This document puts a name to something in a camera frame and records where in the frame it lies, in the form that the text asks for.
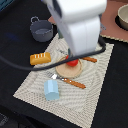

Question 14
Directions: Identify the red tomato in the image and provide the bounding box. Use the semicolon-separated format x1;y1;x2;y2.
66;55;78;67

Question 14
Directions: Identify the orange bread loaf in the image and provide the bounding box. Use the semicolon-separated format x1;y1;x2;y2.
30;52;51;65

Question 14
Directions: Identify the light blue cup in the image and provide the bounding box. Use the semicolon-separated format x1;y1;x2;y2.
44;80;59;100

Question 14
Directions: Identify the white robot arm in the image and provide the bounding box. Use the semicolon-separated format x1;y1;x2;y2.
41;0;107;56

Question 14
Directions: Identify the round wooden plate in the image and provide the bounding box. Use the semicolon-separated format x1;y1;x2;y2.
55;60;83;78

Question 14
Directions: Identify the woven beige placemat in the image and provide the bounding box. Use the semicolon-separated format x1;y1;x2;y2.
12;30;115;128

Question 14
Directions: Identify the grey cooking pot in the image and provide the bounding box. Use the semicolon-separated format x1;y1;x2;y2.
30;16;53;42

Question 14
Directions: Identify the brown stove top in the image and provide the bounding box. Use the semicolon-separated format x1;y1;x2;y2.
47;9;128;44

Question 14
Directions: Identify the beige bowl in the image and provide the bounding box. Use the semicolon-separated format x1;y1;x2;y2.
118;4;128;30

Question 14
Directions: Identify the fork with orange handle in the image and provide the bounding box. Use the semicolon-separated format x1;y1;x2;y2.
46;71;86;89

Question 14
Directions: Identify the knife with orange handle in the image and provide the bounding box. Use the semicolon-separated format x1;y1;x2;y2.
82;57;97;63

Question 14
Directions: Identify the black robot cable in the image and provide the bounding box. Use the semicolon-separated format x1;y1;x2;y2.
0;34;107;72

